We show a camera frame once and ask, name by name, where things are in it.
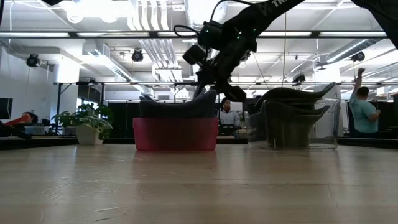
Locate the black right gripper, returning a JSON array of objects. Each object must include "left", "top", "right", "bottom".
[{"left": 193, "top": 36, "right": 259, "bottom": 103}]

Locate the person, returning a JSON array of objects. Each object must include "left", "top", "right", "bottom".
[
  {"left": 0, "top": 111, "right": 39, "bottom": 140},
  {"left": 349, "top": 67, "right": 382, "bottom": 138},
  {"left": 217, "top": 96, "right": 242, "bottom": 138}
]

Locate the red plastic bin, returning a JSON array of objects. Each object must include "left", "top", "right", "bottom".
[{"left": 132, "top": 117, "right": 220, "bottom": 152}]

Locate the black partition panel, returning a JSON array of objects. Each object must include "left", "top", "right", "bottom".
[{"left": 107, "top": 101, "right": 249, "bottom": 139}]

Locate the white cylindrical machine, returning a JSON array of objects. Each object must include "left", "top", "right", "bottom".
[{"left": 313, "top": 83, "right": 343, "bottom": 139}]

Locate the clear plastic bin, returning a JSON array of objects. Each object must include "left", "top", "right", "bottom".
[{"left": 247, "top": 98, "right": 341, "bottom": 151}]

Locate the large green leafy plant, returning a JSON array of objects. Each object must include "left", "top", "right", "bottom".
[{"left": 76, "top": 103, "right": 114, "bottom": 141}]

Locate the white plant pot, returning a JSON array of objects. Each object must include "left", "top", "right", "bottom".
[{"left": 76, "top": 123, "right": 104, "bottom": 146}]

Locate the small green potted plant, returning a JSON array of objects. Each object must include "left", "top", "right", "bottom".
[{"left": 51, "top": 110, "right": 78, "bottom": 136}]

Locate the white tub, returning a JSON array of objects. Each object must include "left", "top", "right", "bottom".
[{"left": 24, "top": 125, "right": 45, "bottom": 136}]

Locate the dark background table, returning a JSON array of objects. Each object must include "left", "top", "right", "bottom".
[{"left": 0, "top": 136, "right": 398, "bottom": 151}]

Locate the black monitor screen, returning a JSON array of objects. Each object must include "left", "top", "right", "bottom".
[{"left": 0, "top": 97, "right": 14, "bottom": 120}]

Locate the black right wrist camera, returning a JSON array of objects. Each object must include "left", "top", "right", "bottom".
[{"left": 182, "top": 44, "right": 209, "bottom": 66}]

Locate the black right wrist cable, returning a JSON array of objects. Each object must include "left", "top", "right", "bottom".
[{"left": 173, "top": 0, "right": 253, "bottom": 39}]

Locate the black overhead frame beam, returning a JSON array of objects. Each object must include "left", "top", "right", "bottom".
[{"left": 0, "top": 30, "right": 398, "bottom": 40}]

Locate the black metal background frame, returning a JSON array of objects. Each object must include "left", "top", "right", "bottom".
[{"left": 52, "top": 80, "right": 398, "bottom": 138}]

